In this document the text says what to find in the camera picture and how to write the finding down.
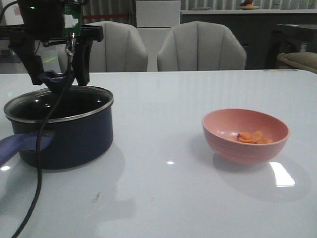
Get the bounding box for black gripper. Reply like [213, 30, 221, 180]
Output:
[0, 0, 104, 86]

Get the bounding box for glass lid with blue knob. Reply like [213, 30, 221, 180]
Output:
[3, 85, 113, 123]

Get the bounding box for pink bowl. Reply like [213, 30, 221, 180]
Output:
[202, 109, 290, 165]

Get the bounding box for orange ham slices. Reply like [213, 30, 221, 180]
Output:
[229, 130, 273, 144]

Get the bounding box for red barrier belt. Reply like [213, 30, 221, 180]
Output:
[82, 13, 131, 19]

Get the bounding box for grey pleated curtain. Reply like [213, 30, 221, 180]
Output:
[82, 0, 136, 26]

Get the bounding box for left beige upholstered chair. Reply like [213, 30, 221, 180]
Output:
[58, 21, 149, 73]

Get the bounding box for beige upholstered chair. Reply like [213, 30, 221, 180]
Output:
[157, 21, 247, 71]
[58, 21, 149, 73]

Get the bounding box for dark blue saucepan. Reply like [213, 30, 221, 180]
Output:
[0, 85, 114, 171]

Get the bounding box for white drawer cabinet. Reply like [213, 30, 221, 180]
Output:
[136, 0, 181, 37]

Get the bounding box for right beige upholstered chair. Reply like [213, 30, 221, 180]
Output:
[157, 21, 247, 71]

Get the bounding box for fruit plate on counter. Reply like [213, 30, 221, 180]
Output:
[239, 0, 260, 10]

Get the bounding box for dark grey sideboard counter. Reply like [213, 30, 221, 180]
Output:
[181, 9, 317, 69]

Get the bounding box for beige cushion at right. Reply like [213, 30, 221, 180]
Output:
[277, 52, 317, 73]

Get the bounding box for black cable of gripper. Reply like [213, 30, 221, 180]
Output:
[11, 33, 76, 238]

